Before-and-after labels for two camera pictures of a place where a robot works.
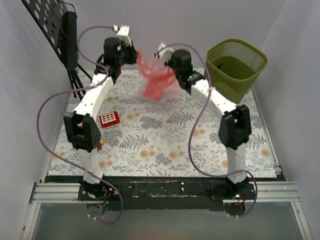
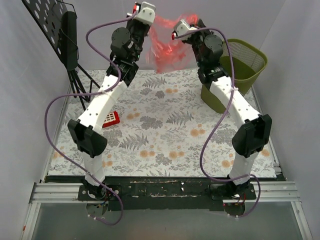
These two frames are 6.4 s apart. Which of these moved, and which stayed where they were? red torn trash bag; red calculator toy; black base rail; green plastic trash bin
Moved: red torn trash bag
Stayed: red calculator toy; black base rail; green plastic trash bin
